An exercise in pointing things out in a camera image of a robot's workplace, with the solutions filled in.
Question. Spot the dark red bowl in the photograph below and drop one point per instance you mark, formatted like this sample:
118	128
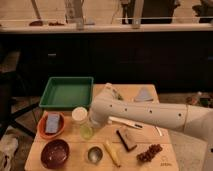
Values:
54	154

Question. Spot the white plastic cup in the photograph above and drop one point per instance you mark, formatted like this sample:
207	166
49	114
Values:
79	115

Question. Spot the bunch of dark grapes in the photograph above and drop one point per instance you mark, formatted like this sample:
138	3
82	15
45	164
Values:
149	154

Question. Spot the grey triangular cloth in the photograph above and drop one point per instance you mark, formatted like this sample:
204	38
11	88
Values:
143	95

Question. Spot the green plastic tray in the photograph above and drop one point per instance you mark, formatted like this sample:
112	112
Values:
67	93

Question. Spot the white handled dish brush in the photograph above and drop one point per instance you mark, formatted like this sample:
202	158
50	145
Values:
125	121

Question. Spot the brown rectangular block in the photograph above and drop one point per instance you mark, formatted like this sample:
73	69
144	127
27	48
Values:
127	139

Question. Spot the green chili pepper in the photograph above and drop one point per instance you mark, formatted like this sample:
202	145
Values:
119	97

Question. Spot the blue sponge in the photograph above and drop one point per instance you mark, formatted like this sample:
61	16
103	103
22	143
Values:
52	123

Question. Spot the green translucent cup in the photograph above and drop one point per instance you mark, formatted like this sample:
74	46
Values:
86	131

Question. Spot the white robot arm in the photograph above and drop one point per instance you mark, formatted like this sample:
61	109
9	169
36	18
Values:
191	120

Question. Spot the yellow corn cob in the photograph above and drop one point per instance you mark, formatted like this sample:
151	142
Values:
112	152

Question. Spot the orange plate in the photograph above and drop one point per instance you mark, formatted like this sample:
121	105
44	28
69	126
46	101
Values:
42	124

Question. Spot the small steel cup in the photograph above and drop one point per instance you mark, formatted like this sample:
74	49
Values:
95	154

